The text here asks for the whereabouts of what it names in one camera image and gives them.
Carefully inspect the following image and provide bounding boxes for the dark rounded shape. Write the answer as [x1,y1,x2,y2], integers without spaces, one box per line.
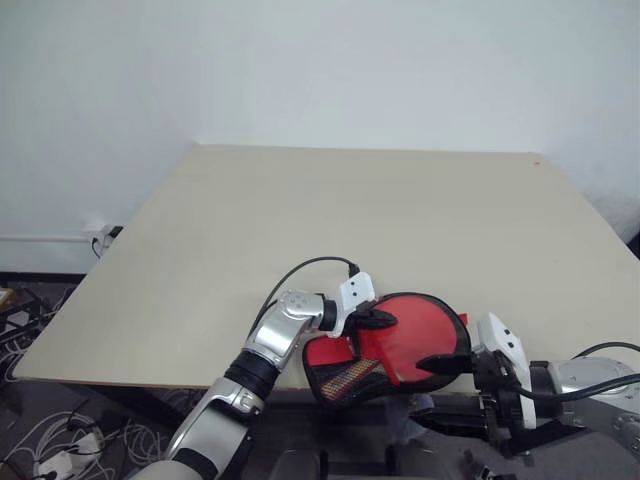
[271,446,327,480]

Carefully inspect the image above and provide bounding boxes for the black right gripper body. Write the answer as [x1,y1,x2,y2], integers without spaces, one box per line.
[471,349,524,439]

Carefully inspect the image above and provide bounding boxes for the white wall socket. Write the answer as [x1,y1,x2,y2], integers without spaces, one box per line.
[81,223,125,260]

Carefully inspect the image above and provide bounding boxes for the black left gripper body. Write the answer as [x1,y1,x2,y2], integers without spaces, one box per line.
[346,302,377,344]

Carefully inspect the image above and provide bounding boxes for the black metal rack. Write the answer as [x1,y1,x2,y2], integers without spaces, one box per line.
[0,284,69,384]

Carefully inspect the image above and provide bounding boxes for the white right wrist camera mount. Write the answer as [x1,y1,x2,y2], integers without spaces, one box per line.
[476,311,539,432]

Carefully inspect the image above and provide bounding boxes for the tangled white floor cables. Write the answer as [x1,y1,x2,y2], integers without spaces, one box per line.
[0,407,174,480]

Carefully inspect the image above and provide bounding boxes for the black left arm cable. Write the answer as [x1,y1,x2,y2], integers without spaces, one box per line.
[248,256,362,346]

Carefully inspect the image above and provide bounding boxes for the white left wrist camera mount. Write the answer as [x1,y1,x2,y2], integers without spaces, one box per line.
[329,271,377,337]

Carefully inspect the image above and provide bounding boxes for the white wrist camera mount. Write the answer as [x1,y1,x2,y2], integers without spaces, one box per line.
[329,271,377,337]
[476,311,539,432]

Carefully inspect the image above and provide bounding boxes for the red black paddle case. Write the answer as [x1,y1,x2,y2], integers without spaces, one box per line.
[301,292,474,404]

